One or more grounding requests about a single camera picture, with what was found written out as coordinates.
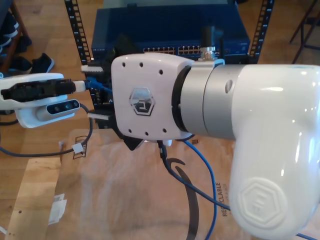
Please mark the dark blue base box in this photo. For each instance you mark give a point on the dark blue base box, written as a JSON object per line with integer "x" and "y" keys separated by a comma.
{"x": 105, "y": 125}

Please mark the dark sneaker pale sole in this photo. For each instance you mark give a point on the dark sneaker pale sole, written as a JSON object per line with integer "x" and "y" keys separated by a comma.
{"x": 21, "y": 65}
{"x": 45, "y": 62}

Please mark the black equipment rack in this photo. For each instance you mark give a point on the black equipment rack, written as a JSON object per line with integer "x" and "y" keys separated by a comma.
{"x": 77, "y": 32}

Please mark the plain dark shoe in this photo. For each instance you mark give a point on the plain dark shoe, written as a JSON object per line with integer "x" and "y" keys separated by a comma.
{"x": 23, "y": 45}

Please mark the dark shoe striped sole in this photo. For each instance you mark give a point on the dark shoe striped sole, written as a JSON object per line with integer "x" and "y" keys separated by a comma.
{"x": 8, "y": 25}

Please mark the brown packing paper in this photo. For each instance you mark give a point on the brown packing paper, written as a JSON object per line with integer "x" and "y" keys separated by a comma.
{"x": 100, "y": 187}

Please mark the brown wooden shoe rack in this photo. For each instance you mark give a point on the brown wooden shoe rack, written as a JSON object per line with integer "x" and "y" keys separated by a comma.
{"x": 20, "y": 18}

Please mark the black rack server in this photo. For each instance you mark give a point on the black rack server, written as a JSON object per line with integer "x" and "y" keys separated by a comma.
{"x": 235, "y": 62}

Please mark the dark metal chair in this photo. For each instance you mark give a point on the dark metal chair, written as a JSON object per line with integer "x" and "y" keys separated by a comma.
{"x": 312, "y": 20}

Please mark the blue network switch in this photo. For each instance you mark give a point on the blue network switch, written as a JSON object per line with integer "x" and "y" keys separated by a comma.
{"x": 162, "y": 25}

